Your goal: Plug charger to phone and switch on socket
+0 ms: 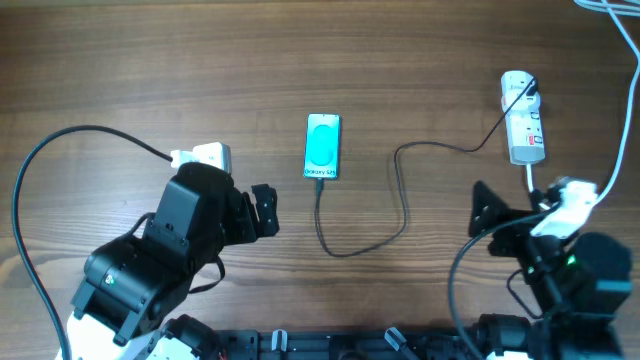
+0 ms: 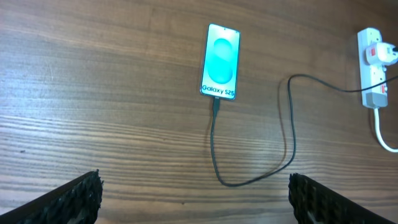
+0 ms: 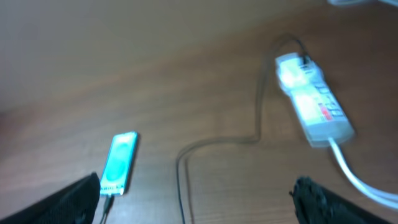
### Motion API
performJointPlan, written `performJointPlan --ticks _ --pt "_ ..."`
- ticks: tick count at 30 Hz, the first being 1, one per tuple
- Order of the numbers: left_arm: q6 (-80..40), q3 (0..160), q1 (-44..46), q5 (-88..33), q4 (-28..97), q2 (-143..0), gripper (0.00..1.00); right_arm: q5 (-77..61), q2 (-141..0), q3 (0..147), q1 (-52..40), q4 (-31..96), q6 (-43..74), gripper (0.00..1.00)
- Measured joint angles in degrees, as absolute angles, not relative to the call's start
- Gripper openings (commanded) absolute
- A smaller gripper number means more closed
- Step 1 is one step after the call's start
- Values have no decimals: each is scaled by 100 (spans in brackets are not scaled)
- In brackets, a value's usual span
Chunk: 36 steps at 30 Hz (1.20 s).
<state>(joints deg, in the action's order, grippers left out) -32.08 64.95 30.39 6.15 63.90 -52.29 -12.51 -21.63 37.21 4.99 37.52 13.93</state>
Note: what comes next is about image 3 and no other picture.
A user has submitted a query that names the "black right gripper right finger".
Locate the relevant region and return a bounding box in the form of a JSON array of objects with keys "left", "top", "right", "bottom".
[{"left": 289, "top": 177, "right": 391, "bottom": 224}]

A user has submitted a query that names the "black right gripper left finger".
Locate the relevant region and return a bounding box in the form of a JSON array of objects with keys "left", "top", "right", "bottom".
[{"left": 1, "top": 172, "right": 100, "bottom": 224}]

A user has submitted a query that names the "blue screen smartphone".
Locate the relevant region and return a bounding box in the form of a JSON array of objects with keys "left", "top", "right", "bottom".
[{"left": 100, "top": 131, "right": 139, "bottom": 196}]

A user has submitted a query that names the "black charging cable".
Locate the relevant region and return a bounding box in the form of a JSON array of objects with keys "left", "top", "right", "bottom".
[{"left": 99, "top": 32, "right": 313, "bottom": 224}]

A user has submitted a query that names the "white charger adapter plug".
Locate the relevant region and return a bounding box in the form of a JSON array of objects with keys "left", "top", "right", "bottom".
[{"left": 275, "top": 56, "right": 324, "bottom": 94}]

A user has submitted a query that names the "white power strip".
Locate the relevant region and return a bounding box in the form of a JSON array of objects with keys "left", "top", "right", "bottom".
[{"left": 280, "top": 53, "right": 354, "bottom": 148}]

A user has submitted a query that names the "white power strip cord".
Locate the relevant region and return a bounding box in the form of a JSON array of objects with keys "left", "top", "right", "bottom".
[{"left": 326, "top": 0, "right": 398, "bottom": 210}]

